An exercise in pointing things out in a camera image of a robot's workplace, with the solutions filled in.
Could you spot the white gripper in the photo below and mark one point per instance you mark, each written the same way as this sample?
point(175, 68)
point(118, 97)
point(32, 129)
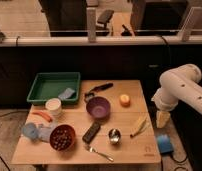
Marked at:
point(162, 117)

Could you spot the orange yellow apple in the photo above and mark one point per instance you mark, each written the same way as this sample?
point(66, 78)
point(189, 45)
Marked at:
point(124, 100)

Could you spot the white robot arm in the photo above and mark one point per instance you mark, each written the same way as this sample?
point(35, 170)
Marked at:
point(177, 84)

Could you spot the shiny metal cup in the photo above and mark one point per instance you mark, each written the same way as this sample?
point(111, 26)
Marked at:
point(114, 136)

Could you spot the white paper cup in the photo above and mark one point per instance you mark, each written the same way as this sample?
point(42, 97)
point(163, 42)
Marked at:
point(53, 105)

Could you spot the yellow banana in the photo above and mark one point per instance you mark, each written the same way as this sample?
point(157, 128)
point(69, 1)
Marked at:
point(139, 124)

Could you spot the wooden table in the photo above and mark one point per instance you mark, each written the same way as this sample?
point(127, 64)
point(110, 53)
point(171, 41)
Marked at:
point(113, 127)

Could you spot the purple bowl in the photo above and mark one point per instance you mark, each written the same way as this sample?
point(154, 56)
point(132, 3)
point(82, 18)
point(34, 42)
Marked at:
point(98, 107)

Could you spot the silver fork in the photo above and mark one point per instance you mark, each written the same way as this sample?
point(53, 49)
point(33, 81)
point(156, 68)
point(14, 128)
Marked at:
point(92, 150)

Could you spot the black remote control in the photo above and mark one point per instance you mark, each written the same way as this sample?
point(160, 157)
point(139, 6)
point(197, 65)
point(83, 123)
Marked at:
point(91, 132)

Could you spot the blue grey sponge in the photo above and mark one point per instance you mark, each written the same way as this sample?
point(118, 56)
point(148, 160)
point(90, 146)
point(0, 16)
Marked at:
point(66, 94)

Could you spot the red bowl with beans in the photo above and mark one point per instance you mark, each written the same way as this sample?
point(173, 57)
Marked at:
point(62, 137)

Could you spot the green plastic tray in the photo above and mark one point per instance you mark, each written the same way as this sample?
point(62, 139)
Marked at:
point(50, 85)

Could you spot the orange carrot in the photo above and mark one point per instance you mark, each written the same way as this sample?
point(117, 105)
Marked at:
point(43, 115)

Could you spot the black office chair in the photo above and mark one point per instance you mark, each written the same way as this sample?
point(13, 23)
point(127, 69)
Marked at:
point(104, 19)

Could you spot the clear plastic bag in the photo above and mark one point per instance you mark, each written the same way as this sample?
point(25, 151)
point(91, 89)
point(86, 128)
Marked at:
point(44, 132)

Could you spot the black handled peeler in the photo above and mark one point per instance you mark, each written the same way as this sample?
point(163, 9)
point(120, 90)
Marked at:
point(96, 89)

